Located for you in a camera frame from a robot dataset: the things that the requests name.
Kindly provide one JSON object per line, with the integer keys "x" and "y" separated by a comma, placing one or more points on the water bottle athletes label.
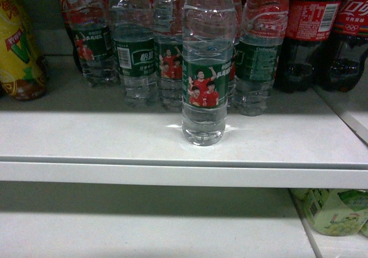
{"x": 209, "y": 28}

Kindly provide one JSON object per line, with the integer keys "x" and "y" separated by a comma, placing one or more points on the white metal shelf board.
{"x": 80, "y": 134}

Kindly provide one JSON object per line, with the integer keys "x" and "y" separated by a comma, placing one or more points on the middle rear water bottle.
{"x": 167, "y": 28}

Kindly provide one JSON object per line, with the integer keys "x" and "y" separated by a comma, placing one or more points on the water bottle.
{"x": 91, "y": 34}
{"x": 167, "y": 28}
{"x": 263, "y": 30}

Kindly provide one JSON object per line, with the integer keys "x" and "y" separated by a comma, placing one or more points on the water bottle barcode green label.
{"x": 130, "y": 24}

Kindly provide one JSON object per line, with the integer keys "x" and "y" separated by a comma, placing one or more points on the right rear water bottle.
{"x": 263, "y": 30}

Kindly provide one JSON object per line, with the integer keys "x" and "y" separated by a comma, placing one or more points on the far left water bottle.
{"x": 91, "y": 34}

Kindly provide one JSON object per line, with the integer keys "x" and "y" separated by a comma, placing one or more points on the lower white shelf board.
{"x": 93, "y": 235}

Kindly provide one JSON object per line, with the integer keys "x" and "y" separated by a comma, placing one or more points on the yellow lemon tea bottle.
{"x": 22, "y": 71}

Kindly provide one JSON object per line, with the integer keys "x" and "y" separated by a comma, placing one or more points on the cola bottle red label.
{"x": 309, "y": 25}

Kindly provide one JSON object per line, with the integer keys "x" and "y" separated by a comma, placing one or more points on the right cola bottle olympic label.
{"x": 346, "y": 48}

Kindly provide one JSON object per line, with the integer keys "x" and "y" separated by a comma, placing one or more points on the green drink carton pack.
{"x": 333, "y": 212}

